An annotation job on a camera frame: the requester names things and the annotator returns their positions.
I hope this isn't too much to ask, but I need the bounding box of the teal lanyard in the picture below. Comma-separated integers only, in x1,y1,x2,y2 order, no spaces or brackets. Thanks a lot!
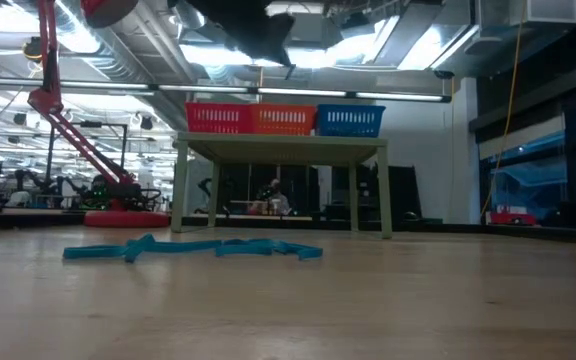
272,240,324,262
122,233,224,264
216,238,275,260
62,243,137,261

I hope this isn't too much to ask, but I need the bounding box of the long ceiling light bar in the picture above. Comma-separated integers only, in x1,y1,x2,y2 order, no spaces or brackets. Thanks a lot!
155,83,453,104

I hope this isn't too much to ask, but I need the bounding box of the red plastic basket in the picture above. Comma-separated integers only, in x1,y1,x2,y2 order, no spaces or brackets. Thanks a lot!
186,102,257,135

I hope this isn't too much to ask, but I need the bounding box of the orange plastic basket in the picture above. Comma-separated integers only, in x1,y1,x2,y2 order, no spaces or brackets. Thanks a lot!
251,103,319,137

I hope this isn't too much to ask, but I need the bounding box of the beige table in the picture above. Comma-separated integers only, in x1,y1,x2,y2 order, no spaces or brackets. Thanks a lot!
171,131,394,240

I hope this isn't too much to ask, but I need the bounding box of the blue plastic basket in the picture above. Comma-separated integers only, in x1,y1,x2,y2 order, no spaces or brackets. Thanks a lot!
316,103,388,139

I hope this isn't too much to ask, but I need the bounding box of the person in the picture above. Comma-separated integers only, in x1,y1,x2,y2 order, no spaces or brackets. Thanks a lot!
262,178,292,215

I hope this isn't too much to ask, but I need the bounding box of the red articulated stand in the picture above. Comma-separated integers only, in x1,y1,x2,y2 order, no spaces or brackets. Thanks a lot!
27,0,172,229

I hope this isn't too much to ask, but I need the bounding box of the black cabinet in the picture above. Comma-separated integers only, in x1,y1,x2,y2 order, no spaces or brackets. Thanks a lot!
390,164,423,221

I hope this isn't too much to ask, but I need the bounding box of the dark low bench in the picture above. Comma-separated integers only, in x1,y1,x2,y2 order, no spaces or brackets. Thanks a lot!
0,207,87,232

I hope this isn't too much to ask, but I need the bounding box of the grey ceiling air unit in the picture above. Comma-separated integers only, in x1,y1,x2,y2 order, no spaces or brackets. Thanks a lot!
475,0,576,26

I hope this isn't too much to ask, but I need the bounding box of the red box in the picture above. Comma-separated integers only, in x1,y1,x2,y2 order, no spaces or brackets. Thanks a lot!
486,203,539,227

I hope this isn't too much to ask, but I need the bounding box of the yellow hanging cable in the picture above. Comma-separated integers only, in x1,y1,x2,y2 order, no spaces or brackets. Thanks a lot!
480,0,528,221

